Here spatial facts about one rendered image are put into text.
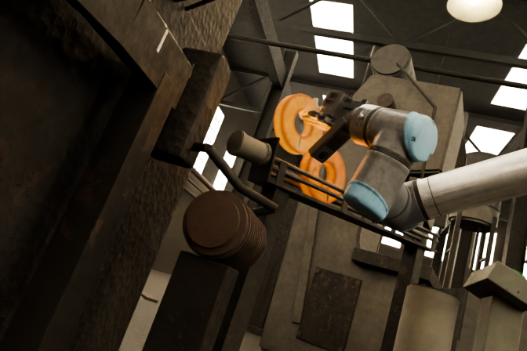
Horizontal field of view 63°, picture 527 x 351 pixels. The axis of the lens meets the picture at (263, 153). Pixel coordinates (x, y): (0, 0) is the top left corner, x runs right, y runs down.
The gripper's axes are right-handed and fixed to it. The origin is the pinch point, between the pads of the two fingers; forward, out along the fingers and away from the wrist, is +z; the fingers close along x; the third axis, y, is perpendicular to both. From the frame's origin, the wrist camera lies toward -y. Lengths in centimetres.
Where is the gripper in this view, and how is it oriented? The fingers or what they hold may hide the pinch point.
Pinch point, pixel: (302, 117)
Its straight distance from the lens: 111.6
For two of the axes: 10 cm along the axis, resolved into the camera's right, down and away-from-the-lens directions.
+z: -5.4, -2.3, 8.1
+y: 4.8, -8.7, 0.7
